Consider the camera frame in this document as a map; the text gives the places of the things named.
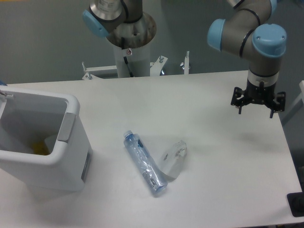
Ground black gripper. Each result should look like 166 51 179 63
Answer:
231 80 286 118

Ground clear plastic cup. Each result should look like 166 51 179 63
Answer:
158 140 187 181

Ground clear plastic water bottle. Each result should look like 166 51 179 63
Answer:
123 130 168 196

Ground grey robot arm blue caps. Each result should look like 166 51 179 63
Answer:
82 0 287 114

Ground white plastic trash can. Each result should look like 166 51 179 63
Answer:
0 85 93 191

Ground yellow trash in bin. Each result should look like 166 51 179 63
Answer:
32 141 50 156

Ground black clamp at table edge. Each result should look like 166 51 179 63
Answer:
287 192 304 218

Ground white frame at right edge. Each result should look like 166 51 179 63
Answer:
281 80 304 126

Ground white right clamp bracket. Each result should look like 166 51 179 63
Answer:
180 51 190 75

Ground white middle mounting bracket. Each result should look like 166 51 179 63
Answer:
150 56 168 76

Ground white mounting bracket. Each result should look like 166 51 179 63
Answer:
82 62 118 80
150 56 168 76

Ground black cable on pedestal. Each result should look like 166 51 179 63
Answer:
121 37 134 77

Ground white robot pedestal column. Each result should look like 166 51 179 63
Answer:
107 12 157 78

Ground white left mounting bracket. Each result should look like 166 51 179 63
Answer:
82 62 118 80

